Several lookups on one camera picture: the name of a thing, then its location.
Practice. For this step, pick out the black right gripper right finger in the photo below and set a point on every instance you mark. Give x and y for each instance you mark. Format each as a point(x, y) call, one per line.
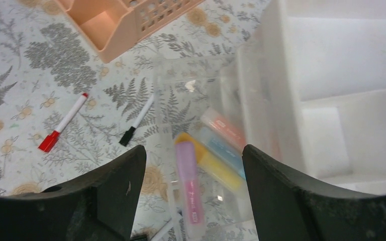
point(290, 205)

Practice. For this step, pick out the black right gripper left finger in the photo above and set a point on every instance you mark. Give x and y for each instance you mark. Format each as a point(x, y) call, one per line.
point(98, 205)

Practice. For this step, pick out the blue highlighter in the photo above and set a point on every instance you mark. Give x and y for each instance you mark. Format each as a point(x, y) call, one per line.
point(222, 150)

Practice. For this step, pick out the red cap marker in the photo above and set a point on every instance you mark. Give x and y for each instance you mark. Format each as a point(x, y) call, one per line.
point(49, 142)

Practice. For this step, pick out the pink purple highlighter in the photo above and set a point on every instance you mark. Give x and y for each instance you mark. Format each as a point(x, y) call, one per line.
point(193, 212)

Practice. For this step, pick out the white plastic drawer unit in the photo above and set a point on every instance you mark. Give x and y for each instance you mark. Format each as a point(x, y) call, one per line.
point(308, 89)

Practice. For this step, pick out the black cap marker right group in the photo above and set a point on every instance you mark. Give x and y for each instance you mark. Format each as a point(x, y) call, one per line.
point(141, 237)

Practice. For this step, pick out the blue cap marker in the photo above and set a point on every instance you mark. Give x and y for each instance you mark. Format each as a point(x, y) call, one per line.
point(167, 227)

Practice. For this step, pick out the black cap whiteboard marker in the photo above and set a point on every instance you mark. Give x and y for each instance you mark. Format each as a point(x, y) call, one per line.
point(127, 136)

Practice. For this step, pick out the floral table cloth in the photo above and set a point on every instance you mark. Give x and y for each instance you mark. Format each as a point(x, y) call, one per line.
point(46, 65)

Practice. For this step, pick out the orange plastic file organizer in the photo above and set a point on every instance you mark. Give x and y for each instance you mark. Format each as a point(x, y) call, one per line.
point(112, 27)

